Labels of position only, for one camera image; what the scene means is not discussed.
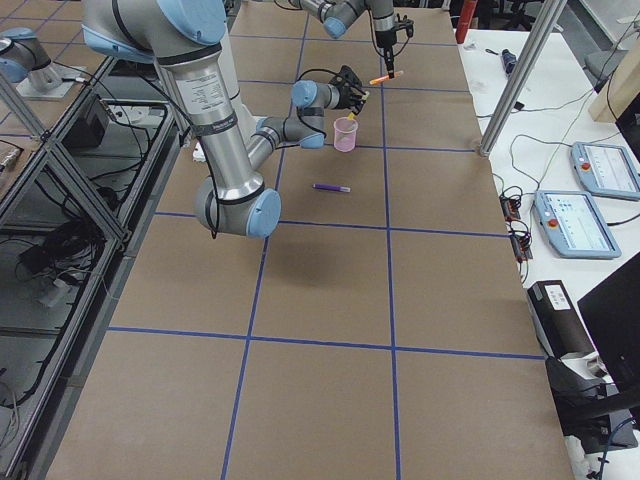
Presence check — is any purple marker pen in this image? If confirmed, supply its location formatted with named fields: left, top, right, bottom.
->
left=312, top=183, right=351, bottom=193

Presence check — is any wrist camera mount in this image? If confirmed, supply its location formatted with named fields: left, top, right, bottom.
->
left=394, top=14, right=414, bottom=39

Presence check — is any orange marker pen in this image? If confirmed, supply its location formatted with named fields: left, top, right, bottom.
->
left=369, top=70, right=404, bottom=86

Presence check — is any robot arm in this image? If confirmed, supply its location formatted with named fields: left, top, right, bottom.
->
left=82, top=1, right=367, bottom=238
left=289, top=0, right=399, bottom=79

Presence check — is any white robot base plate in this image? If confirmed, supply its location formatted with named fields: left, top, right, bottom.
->
left=191, top=115, right=266, bottom=164

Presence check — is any black monitor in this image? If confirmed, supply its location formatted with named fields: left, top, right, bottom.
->
left=578, top=254, right=639, bottom=390

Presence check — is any near teach pendant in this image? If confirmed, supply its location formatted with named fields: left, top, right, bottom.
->
left=534, top=190, right=622, bottom=259

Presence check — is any pink mesh pen holder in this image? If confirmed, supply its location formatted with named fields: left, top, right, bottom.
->
left=333, top=117, right=359, bottom=153

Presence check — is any aluminium frame post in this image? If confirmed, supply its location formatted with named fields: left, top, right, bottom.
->
left=478, top=0, right=567, bottom=157

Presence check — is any red fire extinguisher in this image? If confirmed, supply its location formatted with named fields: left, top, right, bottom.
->
left=455, top=0, right=477, bottom=44

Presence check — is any far teach pendant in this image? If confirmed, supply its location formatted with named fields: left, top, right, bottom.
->
left=571, top=142, right=639, bottom=201

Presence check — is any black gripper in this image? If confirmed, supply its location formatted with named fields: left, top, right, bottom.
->
left=333, top=65, right=369, bottom=115
left=375, top=28, right=397, bottom=76

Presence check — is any teach pendant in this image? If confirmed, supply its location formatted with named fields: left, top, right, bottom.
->
left=534, top=190, right=622, bottom=259
left=571, top=142, right=639, bottom=201

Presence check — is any black computer box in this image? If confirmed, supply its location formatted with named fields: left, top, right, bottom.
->
left=527, top=280, right=594, bottom=360

